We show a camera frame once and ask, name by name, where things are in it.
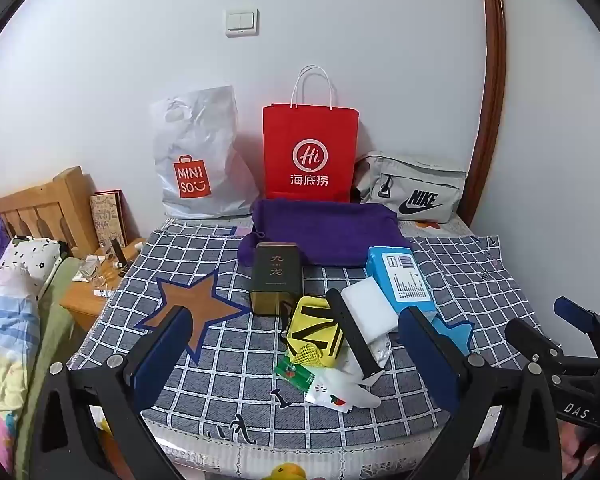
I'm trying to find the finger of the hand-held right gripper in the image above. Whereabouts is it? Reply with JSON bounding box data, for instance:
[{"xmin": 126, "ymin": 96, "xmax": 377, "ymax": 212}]
[
  {"xmin": 554, "ymin": 296, "xmax": 600, "ymax": 361},
  {"xmin": 505, "ymin": 317, "xmax": 563, "ymax": 363}
]

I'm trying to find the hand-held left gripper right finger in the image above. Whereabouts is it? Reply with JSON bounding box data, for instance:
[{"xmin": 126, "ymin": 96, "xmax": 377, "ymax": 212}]
[{"xmin": 397, "ymin": 305, "xmax": 563, "ymax": 480}]

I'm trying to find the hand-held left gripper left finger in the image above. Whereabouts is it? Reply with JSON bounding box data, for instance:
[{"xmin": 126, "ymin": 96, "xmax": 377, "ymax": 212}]
[{"xmin": 32, "ymin": 305, "xmax": 196, "ymax": 480}]

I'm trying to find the white plastic wrapper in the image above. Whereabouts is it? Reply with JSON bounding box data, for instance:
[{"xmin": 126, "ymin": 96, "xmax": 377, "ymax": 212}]
[{"xmin": 372, "ymin": 332, "xmax": 395, "ymax": 368}]

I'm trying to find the yellow pouch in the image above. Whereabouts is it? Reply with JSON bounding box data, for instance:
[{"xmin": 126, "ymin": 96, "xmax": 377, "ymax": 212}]
[{"xmin": 285, "ymin": 296, "xmax": 348, "ymax": 366}]

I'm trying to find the green tissue packet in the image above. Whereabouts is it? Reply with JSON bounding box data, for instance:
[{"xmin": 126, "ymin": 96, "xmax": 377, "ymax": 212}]
[{"xmin": 274, "ymin": 357, "xmax": 317, "ymax": 393}]

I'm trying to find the person's right hand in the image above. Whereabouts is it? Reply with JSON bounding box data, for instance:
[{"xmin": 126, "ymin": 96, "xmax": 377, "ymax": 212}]
[{"xmin": 557, "ymin": 417, "xmax": 600, "ymax": 480}]

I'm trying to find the white foam block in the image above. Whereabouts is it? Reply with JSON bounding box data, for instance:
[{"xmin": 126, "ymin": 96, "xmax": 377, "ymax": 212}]
[{"xmin": 340, "ymin": 282, "xmax": 400, "ymax": 346}]

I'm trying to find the blue packet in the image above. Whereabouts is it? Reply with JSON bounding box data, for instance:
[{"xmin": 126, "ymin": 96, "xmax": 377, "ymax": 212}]
[{"xmin": 365, "ymin": 246, "xmax": 438, "ymax": 318}]

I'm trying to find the checkered printed blanket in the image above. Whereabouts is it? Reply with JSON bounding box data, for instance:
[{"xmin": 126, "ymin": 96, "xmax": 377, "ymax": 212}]
[{"xmin": 67, "ymin": 217, "xmax": 543, "ymax": 480}]

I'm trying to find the wooden nightstand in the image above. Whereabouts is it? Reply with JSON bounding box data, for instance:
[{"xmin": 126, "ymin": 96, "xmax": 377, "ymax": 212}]
[{"xmin": 60, "ymin": 237, "xmax": 148, "ymax": 333}]

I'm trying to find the green quilt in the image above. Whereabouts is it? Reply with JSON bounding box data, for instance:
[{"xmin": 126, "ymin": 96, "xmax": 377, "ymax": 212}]
[{"xmin": 15, "ymin": 257, "xmax": 83, "ymax": 461}]

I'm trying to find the dark tea tin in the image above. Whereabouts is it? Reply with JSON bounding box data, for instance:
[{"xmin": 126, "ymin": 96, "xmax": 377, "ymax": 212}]
[{"xmin": 250, "ymin": 242, "xmax": 303, "ymax": 317}]

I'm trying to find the white printed bed sheet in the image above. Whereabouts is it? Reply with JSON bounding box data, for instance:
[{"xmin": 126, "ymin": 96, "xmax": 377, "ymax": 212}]
[{"xmin": 145, "ymin": 217, "xmax": 476, "ymax": 480}]

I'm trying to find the brown patterned book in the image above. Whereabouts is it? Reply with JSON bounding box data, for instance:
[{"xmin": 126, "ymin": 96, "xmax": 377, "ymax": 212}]
[{"xmin": 90, "ymin": 190, "xmax": 128, "ymax": 248}]

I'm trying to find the purple towel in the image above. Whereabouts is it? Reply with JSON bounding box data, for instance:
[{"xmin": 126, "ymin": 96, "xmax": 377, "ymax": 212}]
[{"xmin": 237, "ymin": 199, "xmax": 412, "ymax": 267}]

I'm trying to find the colourful printed quilt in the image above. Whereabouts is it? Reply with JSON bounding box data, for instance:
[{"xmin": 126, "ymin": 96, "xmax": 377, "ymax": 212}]
[{"xmin": 0, "ymin": 265, "xmax": 42, "ymax": 473}]

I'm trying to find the white flower print pillow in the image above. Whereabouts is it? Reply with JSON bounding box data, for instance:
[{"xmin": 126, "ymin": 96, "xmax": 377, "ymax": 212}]
[{"xmin": 0, "ymin": 236, "xmax": 65, "ymax": 301}]

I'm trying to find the grey waist bag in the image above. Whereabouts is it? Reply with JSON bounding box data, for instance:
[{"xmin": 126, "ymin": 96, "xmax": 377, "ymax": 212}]
[{"xmin": 354, "ymin": 152, "xmax": 467, "ymax": 224}]

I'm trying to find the wooden headboard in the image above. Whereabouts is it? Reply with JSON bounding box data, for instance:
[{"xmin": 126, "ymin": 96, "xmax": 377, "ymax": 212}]
[{"xmin": 0, "ymin": 167, "xmax": 101, "ymax": 261}]

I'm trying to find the white plastic shopping bag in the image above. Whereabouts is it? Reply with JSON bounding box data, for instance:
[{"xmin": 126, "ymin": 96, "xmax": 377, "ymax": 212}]
[{"xmin": 150, "ymin": 85, "xmax": 258, "ymax": 221}]

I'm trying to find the red paper bag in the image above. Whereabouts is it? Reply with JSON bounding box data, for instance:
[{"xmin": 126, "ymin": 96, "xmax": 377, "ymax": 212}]
[{"xmin": 262, "ymin": 65, "xmax": 359, "ymax": 203}]

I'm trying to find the black flat strap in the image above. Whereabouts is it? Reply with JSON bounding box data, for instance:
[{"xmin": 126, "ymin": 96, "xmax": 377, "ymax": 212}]
[{"xmin": 326, "ymin": 289, "xmax": 384, "ymax": 387}]

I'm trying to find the brown wooden door frame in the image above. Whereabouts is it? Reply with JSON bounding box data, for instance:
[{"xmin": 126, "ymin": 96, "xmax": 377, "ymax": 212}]
[{"xmin": 462, "ymin": 0, "xmax": 508, "ymax": 226}]

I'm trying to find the white wall light switch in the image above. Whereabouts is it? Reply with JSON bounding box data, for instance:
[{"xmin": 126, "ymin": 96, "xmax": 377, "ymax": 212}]
[{"xmin": 225, "ymin": 8, "xmax": 260, "ymax": 37}]

